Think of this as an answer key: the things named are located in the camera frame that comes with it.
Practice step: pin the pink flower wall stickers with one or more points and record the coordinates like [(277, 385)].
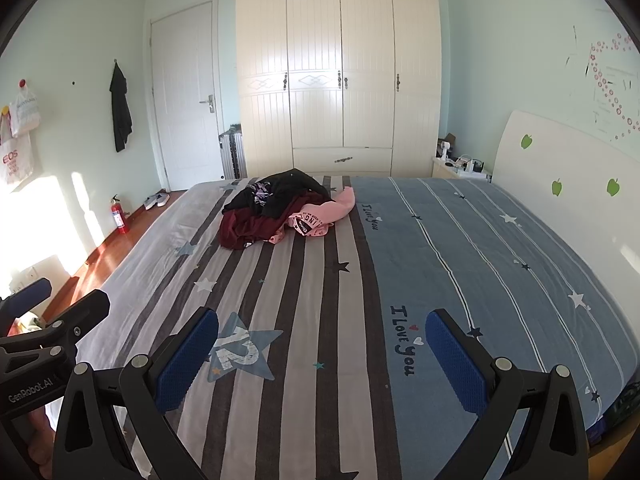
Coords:
[(610, 85)]

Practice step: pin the black hanging garment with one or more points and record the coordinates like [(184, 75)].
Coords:
[(120, 110)]

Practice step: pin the purple patterned garment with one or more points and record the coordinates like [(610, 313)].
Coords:
[(260, 192)]

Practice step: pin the green apple sticker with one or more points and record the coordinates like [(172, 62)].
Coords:
[(613, 186), (526, 141), (556, 187)]

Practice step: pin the red fire extinguisher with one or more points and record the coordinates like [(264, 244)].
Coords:
[(119, 215)]

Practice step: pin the white power strip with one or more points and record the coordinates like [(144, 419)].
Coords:
[(470, 164)]

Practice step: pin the small white fan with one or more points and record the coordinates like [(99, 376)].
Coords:
[(445, 150)]

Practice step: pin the white plastic bag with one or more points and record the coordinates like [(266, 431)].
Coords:
[(25, 110)]

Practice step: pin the white headboard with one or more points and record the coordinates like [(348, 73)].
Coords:
[(550, 160)]

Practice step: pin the bed with striped star sheet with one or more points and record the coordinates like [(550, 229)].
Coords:
[(320, 280)]

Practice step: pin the maroon garment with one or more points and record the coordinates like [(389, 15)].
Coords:
[(250, 225)]

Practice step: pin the grey shoe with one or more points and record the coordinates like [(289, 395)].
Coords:
[(151, 201), (162, 197)]

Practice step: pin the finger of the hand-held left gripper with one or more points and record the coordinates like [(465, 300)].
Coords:
[(30, 294), (85, 310)]

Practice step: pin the white wall outlet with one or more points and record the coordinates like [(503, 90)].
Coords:
[(30, 273)]

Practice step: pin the white door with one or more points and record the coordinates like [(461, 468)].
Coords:
[(182, 60)]

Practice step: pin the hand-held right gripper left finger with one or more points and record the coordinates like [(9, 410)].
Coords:
[(187, 360)]

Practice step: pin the pink garment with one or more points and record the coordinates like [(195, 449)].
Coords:
[(325, 212)]

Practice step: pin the cream nightstand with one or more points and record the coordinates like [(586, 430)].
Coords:
[(450, 169)]

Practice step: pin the black garment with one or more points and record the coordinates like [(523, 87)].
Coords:
[(290, 190), (120, 110)]

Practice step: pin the cream four-door wardrobe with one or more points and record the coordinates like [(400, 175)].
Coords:
[(315, 110)]

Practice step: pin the white tote bag red print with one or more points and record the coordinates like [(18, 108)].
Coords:
[(15, 157)]

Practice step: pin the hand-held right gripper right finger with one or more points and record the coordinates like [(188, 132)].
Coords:
[(457, 365)]

